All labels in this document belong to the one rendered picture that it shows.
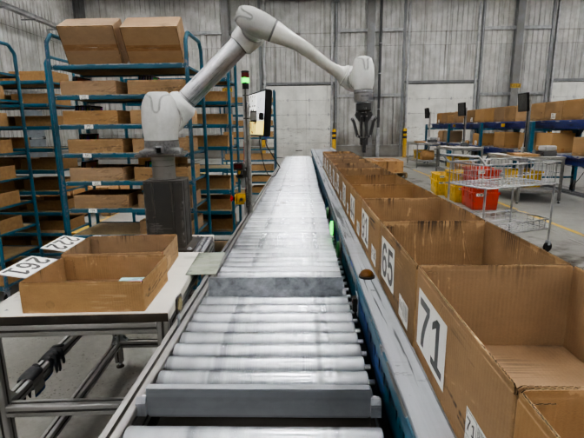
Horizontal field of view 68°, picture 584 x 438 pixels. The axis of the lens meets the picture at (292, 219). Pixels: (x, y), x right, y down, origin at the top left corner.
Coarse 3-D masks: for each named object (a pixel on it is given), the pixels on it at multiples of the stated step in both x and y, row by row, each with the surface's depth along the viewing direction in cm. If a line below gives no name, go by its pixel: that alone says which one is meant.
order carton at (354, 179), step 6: (342, 180) 231; (348, 180) 234; (354, 180) 234; (360, 180) 234; (366, 180) 234; (372, 180) 234; (378, 180) 234; (384, 180) 233; (390, 180) 233; (396, 180) 230; (402, 180) 217; (348, 186) 200; (348, 192) 200; (348, 198) 201; (342, 204) 232; (348, 204) 201; (348, 210) 201; (348, 216) 202
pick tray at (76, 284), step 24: (72, 264) 159; (96, 264) 160; (120, 264) 160; (144, 264) 160; (24, 288) 132; (48, 288) 132; (72, 288) 132; (96, 288) 132; (120, 288) 133; (144, 288) 135; (24, 312) 134; (48, 312) 134; (72, 312) 134
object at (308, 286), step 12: (312, 276) 147; (324, 276) 146; (336, 276) 146; (216, 288) 148; (228, 288) 148; (240, 288) 148; (252, 288) 147; (264, 288) 147; (276, 288) 147; (288, 288) 147; (300, 288) 147; (312, 288) 147; (324, 288) 147; (336, 288) 147
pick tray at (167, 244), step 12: (84, 240) 183; (96, 240) 189; (108, 240) 189; (120, 240) 190; (132, 240) 190; (144, 240) 191; (156, 240) 191; (168, 240) 191; (72, 252) 171; (84, 252) 183; (96, 252) 190; (108, 252) 190; (120, 252) 191; (132, 252) 163; (144, 252) 163; (156, 252) 164; (168, 252) 172; (168, 264) 172
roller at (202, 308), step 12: (204, 312) 137; (216, 312) 137; (228, 312) 137; (240, 312) 137; (252, 312) 137; (264, 312) 137; (276, 312) 136; (288, 312) 136; (300, 312) 136; (312, 312) 136; (324, 312) 136; (336, 312) 136; (348, 312) 136
